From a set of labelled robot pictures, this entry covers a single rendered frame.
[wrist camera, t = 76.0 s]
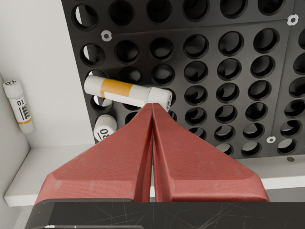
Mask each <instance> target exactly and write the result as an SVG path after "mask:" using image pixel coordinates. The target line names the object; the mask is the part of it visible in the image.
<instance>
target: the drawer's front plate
mask: <svg viewBox="0 0 305 229"><path fill-rule="evenodd" d="M4 83H5V82H4V80H3V77H2V75H1V72H0V229H13V227H14V225H15V223H16V221H17V219H18V217H19V214H20V213H21V211H22V208H23V206H13V207H10V206H8V204H7V202H6V200H5V198H4V195H5V194H6V192H7V190H8V188H9V187H10V185H11V183H12V181H13V180H14V178H15V176H16V175H17V173H18V171H19V169H20V168H21V166H22V164H23V162H24V160H25V159H26V157H27V155H28V153H29V152H30V150H31V148H30V145H29V143H28V140H27V138H26V135H25V134H24V133H22V132H21V129H20V126H19V124H18V121H17V120H16V117H15V114H14V112H13V109H12V107H11V104H10V101H9V99H8V98H7V96H6V93H5V90H4V88H3V84H4Z"/></svg>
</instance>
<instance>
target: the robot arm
mask: <svg viewBox="0 0 305 229"><path fill-rule="evenodd" d="M152 162H153V176H154V191H155V202H150V191H151V176H152ZM24 229H305V202H270V200H269V198H268V195H267V193H266V190H265V188H264V185H263V183H262V181H261V179H260V177H259V175H258V174H257V173H255V172H254V171H252V170H251V169H249V168H247V167H246V166H244V165H243V164H241V163H239V162H238V161H236V160H235V159H233V158H232V157H230V156H228V155H227V154H225V153H223V152H222V151H220V150H219V149H217V148H216V147H214V146H213V145H211V144H209V143H208V142H206V141H205V140H203V139H201V138H200V137H198V136H197V135H195V134H194V133H192V132H191V131H189V130H187V129H186V128H184V127H182V126H181V125H180V124H178V123H177V122H176V121H175V120H174V119H173V118H172V117H171V116H170V115H169V113H168V112H167V111H166V110H165V109H164V108H163V107H162V106H161V105H160V104H159V103H146V104H145V105H144V106H143V107H142V108H141V109H140V110H139V112H138V113H137V114H136V115H135V116H134V117H133V118H132V120H131V121H130V122H129V123H128V124H126V125H125V126H123V127H122V128H120V129H118V130H117V131H115V132H114V133H112V134H111V135H109V136H108V137H106V138H105V139H103V140H101V141H99V142H98V143H97V144H95V145H93V146H92V147H90V148H89V149H87V150H86V151H84V152H82V153H81V154H79V155H78V156H76V157H74V158H73V159H71V160H70V161H68V162H67V163H65V164H64V165H62V166H60V167H59V168H57V169H56V170H54V171H53V172H51V173H49V174H48V175H47V176H46V178H45V180H44V182H43V184H42V186H41V189H40V191H39V194H38V196H37V199H36V201H35V204H34V206H33V208H32V211H31V213H30V216H29V218H28V221H27V223H26V226H25V228H24Z"/></svg>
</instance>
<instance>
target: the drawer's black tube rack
mask: <svg viewBox="0 0 305 229"><path fill-rule="evenodd" d="M101 6H102V11H103V19H104V24H105V29H106V30H105V31H103V32H102V33H101V35H95V36H85V37H73V38H70V40H81V39H92V38H102V39H103V40H104V41H107V42H108V48H109V54H110V59H111V65H112V71H113V78H114V80H119V81H123V82H127V83H131V84H136V85H141V86H145V87H155V88H160V89H164V90H169V91H171V93H172V101H171V105H170V108H169V111H168V113H169V115H170V116H171V117H172V118H173V119H174V120H175V121H176V122H177V123H178V124H180V125H181V126H182V127H184V128H186V129H187V130H189V131H191V132H192V133H194V134H195V135H197V136H199V137H200V138H201V139H203V140H205V141H206V142H208V143H209V144H211V145H213V146H214V147H217V146H218V145H220V144H229V145H230V148H229V149H228V150H227V151H225V152H224V153H225V154H227V155H228V156H230V157H232V158H233V159H250V158H263V157H276V156H289V155H302V154H305V0H101ZM78 8H79V14H80V18H81V23H82V25H84V26H87V27H89V26H93V25H95V24H96V22H97V15H96V12H95V11H94V9H93V8H92V7H90V6H88V5H80V6H78ZM118 108H119V113H120V119H121V124H122V127H123V126H125V125H126V124H128V123H129V122H130V121H131V120H132V118H133V117H134V116H135V115H136V114H137V113H138V112H139V110H140V109H141V108H142V107H137V106H134V105H129V104H125V103H121V102H118ZM282 129H290V130H288V131H282ZM245 132H254V133H251V134H247V133H245ZM219 134H226V135H222V136H220V135H219ZM286 139H292V142H291V144H290V145H289V146H287V147H285V148H278V145H279V143H280V142H281V141H283V140H286ZM248 142H257V146H256V147H255V148H254V149H252V150H248V151H246V150H243V149H242V148H243V146H244V145H245V144H246V143H248Z"/></svg>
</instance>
